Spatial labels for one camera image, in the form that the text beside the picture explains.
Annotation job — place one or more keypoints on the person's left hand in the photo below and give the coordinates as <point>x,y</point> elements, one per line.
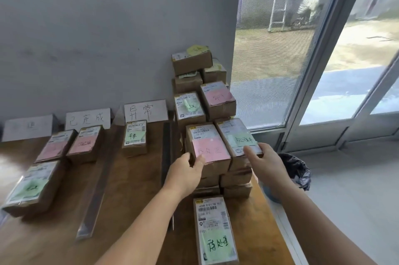
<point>182,177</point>

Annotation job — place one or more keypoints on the person's right hand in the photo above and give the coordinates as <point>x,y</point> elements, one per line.
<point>269,169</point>

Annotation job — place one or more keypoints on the person's right thumb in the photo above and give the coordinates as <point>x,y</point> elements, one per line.
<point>250,151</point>

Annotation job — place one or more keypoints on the person's left thumb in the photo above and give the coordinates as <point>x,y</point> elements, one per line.
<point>199,163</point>

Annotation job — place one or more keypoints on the cardboard box with pink note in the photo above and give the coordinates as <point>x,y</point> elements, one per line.
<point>85,144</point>
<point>54,147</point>
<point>208,146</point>

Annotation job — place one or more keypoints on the cardboard box with green note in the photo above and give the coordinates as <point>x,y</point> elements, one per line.
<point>215,230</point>
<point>232,133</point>
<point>31,186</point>
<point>134,138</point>

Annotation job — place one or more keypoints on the person's right forearm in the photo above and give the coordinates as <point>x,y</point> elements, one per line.
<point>324,227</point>

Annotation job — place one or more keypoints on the person's left forearm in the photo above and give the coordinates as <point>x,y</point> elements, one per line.
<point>137,227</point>

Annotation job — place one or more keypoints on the bin with black bag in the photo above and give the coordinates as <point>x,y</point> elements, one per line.
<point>294,171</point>

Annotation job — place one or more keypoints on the white paper sign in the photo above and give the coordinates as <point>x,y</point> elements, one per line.
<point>88,119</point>
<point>27,127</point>
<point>145,111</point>

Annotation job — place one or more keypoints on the stack of cardboard parcels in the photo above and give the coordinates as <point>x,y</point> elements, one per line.
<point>190,62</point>

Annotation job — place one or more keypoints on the clear acrylic divider strip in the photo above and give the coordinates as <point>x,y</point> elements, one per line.
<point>95,186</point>

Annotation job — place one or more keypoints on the grey glass door frame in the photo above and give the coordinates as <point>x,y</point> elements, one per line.
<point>324,87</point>

